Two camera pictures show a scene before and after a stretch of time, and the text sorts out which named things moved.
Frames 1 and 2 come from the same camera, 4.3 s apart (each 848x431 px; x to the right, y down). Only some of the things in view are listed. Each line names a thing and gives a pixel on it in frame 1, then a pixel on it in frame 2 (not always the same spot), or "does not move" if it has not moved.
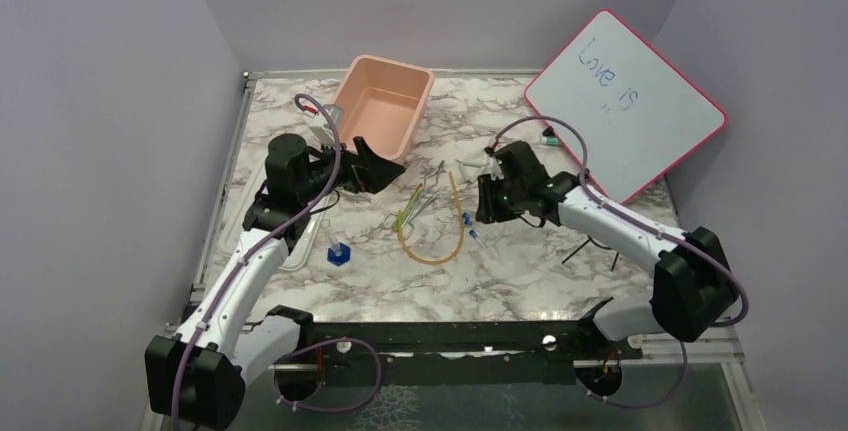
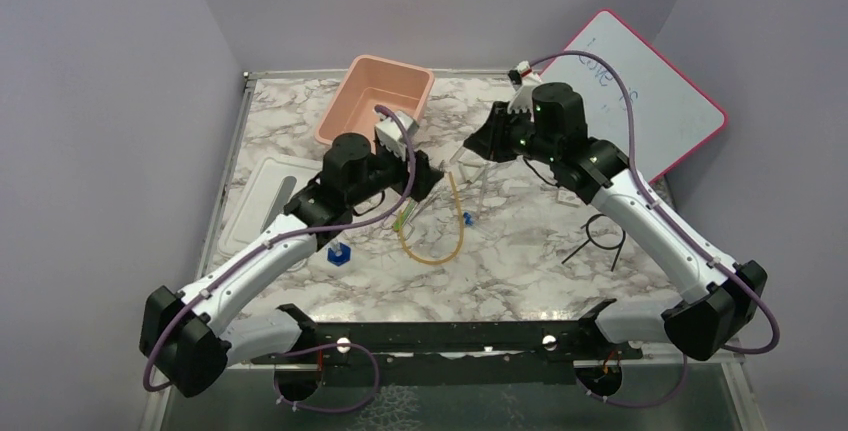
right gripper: x=488 y=210 → x=489 y=140
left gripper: x=366 y=171 → x=425 y=176
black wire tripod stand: x=590 y=240 does not move
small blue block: x=339 y=253 does not move
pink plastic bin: x=383 y=104 does not move
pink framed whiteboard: x=638 y=112 does not move
